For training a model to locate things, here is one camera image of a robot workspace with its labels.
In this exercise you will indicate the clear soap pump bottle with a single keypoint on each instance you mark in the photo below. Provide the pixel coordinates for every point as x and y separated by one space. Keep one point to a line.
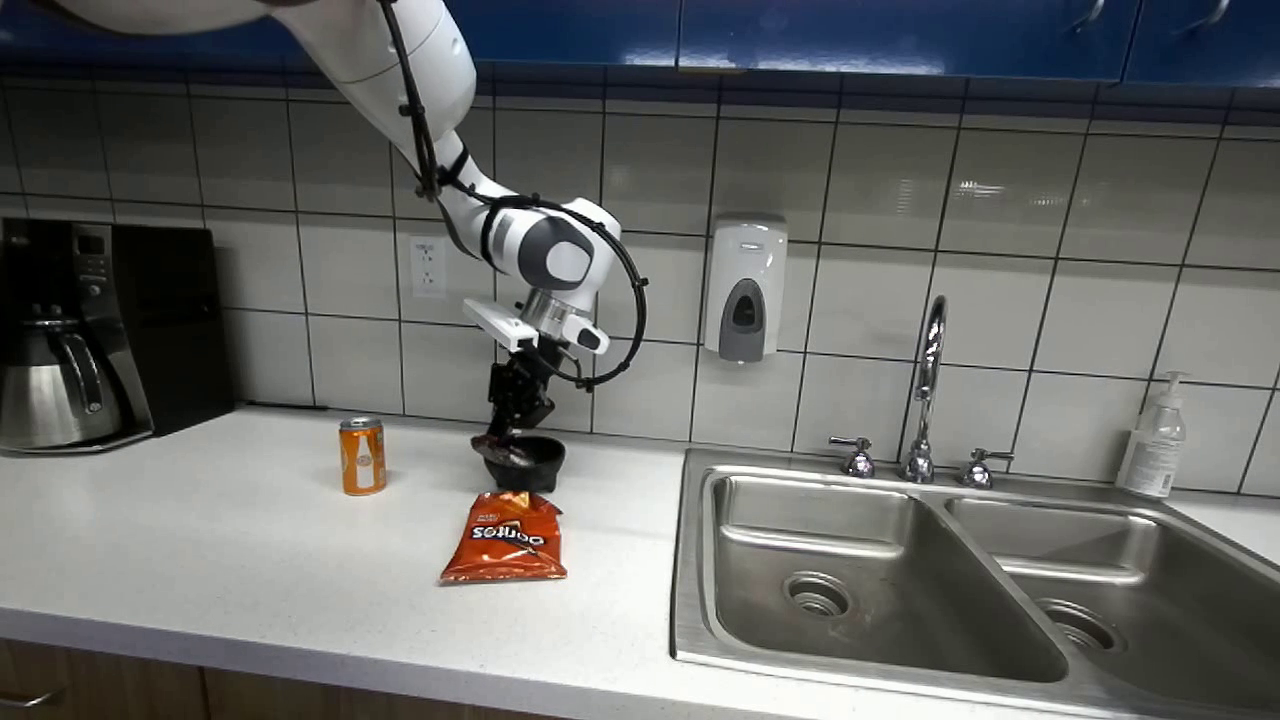
1154 445

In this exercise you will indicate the blue cabinet door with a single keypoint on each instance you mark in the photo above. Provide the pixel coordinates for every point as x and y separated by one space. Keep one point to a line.
1207 45
905 35
574 28

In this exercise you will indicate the stainless steel double sink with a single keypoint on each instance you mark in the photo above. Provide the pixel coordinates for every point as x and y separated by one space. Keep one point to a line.
962 585

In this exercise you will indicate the black coffee maker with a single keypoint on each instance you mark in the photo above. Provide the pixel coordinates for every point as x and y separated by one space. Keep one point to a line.
160 323

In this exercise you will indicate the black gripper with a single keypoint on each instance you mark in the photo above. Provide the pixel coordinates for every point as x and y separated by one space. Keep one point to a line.
526 383

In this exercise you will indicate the chrome faucet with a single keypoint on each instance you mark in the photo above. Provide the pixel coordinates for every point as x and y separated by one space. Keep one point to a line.
929 383

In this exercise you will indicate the steel coffee carafe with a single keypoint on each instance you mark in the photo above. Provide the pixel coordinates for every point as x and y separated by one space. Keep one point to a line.
55 384

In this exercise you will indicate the orange soda can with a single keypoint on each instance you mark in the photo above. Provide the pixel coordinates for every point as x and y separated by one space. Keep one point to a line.
360 458

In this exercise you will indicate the white wall soap dispenser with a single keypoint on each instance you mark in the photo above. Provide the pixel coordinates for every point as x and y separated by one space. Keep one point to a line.
747 287

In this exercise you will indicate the black bowl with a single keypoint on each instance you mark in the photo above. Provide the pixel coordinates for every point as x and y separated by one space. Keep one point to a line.
540 466

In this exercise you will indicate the orange chips bag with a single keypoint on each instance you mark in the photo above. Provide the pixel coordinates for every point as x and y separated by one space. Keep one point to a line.
504 540

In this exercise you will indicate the brown chocolate bar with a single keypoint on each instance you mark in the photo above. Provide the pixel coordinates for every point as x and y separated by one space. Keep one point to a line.
504 449

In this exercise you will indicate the wooden drawer front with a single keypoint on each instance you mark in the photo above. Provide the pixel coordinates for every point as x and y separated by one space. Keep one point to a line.
105 682

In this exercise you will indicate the white wall outlet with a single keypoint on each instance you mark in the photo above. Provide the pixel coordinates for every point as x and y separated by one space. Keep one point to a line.
426 266

